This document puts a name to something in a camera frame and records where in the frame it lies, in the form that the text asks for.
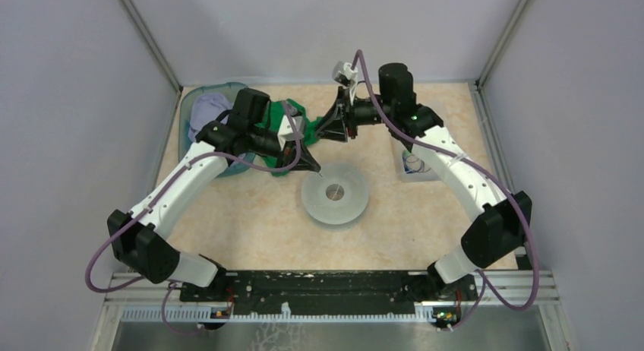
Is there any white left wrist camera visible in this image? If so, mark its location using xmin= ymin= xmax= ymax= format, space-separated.
xmin=277 ymin=115 xmax=306 ymax=144

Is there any clear plastic box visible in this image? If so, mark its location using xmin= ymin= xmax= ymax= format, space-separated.
xmin=390 ymin=138 xmax=440 ymax=183

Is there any teal plastic basket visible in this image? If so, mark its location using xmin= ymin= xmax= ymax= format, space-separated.
xmin=178 ymin=82 xmax=247 ymax=161

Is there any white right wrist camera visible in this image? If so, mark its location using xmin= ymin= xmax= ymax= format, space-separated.
xmin=332 ymin=62 xmax=358 ymax=103

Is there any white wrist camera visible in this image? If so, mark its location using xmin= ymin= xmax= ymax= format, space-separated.
xmin=332 ymin=62 xmax=358 ymax=103
xmin=277 ymin=115 xmax=306 ymax=144

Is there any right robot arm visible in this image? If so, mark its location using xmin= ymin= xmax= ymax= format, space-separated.
xmin=315 ymin=62 xmax=532 ymax=299

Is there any white filament spool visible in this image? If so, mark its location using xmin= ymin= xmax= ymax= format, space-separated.
xmin=301 ymin=163 xmax=370 ymax=226

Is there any white cable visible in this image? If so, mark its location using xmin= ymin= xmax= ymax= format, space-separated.
xmin=301 ymin=137 xmax=353 ymax=213

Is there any blue cable coil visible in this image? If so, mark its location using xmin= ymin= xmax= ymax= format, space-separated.
xmin=402 ymin=150 xmax=431 ymax=176

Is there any lavender cloth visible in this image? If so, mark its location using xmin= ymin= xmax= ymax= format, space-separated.
xmin=188 ymin=93 xmax=232 ymax=143

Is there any green cloth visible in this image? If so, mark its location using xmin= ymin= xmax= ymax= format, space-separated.
xmin=255 ymin=99 xmax=322 ymax=177

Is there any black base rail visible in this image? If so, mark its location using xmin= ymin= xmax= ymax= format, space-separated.
xmin=180 ymin=270 xmax=478 ymax=323

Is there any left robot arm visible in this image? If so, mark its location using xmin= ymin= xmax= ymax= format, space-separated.
xmin=106 ymin=87 xmax=320 ymax=301

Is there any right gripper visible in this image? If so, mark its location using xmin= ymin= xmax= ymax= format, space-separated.
xmin=314 ymin=86 xmax=394 ymax=142

